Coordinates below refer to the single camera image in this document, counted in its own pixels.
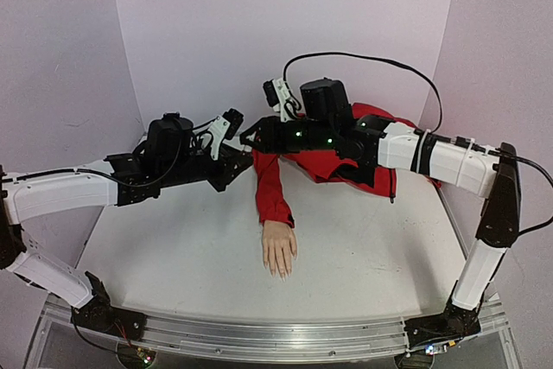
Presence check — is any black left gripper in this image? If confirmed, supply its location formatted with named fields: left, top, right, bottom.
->
left=161, top=144, right=254, bottom=193

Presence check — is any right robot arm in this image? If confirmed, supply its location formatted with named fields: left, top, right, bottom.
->
left=240, top=79, right=520, bottom=310

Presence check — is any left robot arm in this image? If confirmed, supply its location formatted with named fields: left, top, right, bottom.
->
left=1, top=109, right=251, bottom=332

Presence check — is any red jacket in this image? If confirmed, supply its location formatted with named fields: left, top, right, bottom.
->
left=249, top=102, right=442, bottom=228

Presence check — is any mannequin hand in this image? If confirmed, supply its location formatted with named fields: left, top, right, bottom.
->
left=261, top=220, right=297, bottom=280

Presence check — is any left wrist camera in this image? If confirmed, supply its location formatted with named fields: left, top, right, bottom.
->
left=207, top=108, right=244, bottom=161

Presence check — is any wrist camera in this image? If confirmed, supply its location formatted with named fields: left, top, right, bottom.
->
left=207, top=108, right=244, bottom=161
left=263, top=79, right=302, bottom=123

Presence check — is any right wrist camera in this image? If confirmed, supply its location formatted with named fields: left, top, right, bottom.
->
left=263, top=79, right=302, bottom=123

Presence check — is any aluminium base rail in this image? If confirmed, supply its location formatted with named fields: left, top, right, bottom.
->
left=41, top=286, right=509, bottom=364

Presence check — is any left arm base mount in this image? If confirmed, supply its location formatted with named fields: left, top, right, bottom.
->
left=71, top=271, right=146, bottom=340

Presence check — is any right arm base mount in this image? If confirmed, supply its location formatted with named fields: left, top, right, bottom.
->
left=404, top=298, right=483, bottom=350

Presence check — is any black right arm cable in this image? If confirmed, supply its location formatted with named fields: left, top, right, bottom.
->
left=281, top=52, right=553, bottom=234

